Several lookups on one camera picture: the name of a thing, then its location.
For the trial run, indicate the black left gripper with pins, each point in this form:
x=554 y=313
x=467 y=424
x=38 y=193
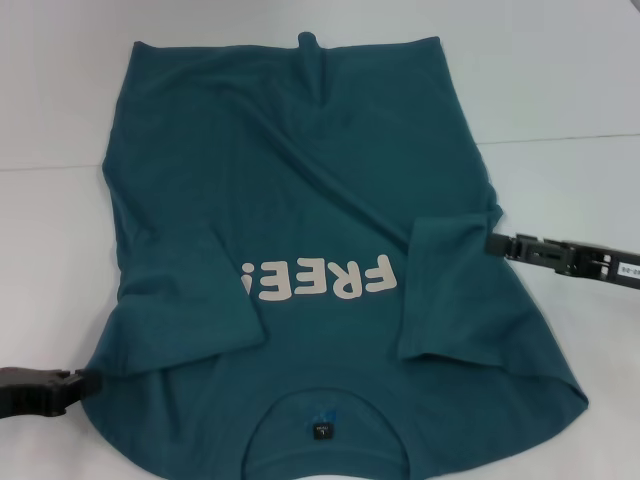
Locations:
x=30 y=392

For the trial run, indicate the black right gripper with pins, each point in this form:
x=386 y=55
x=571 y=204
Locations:
x=610 y=265

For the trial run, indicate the teal blue printed t-shirt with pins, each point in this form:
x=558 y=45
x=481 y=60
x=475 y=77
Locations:
x=300 y=175

